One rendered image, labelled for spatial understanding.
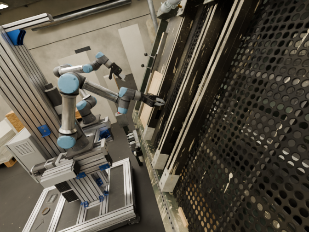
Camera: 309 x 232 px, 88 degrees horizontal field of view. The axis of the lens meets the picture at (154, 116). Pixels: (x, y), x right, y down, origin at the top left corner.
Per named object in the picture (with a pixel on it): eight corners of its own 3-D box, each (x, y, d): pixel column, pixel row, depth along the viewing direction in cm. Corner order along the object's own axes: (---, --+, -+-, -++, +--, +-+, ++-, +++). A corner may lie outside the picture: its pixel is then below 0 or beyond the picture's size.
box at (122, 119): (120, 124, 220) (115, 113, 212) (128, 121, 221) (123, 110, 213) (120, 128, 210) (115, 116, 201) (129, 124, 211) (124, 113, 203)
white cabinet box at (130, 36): (138, 90, 599) (118, 30, 507) (152, 85, 603) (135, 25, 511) (140, 95, 546) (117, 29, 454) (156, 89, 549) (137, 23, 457)
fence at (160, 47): (140, 115, 195) (137, 115, 194) (166, 33, 165) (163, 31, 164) (141, 117, 191) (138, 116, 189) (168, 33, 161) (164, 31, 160)
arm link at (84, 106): (78, 116, 175) (72, 105, 169) (85, 110, 186) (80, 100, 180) (87, 115, 171) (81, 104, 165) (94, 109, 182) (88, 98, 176)
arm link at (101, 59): (96, 55, 157) (101, 49, 153) (105, 63, 162) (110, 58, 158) (93, 58, 151) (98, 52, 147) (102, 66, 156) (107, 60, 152)
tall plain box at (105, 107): (98, 115, 483) (69, 56, 405) (117, 109, 487) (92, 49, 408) (94, 130, 403) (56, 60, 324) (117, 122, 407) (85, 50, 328)
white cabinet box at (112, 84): (106, 93, 682) (99, 77, 650) (119, 89, 686) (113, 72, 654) (105, 96, 642) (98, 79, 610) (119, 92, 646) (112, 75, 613)
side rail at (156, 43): (141, 109, 219) (134, 107, 216) (168, 23, 185) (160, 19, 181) (142, 111, 214) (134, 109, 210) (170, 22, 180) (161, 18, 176)
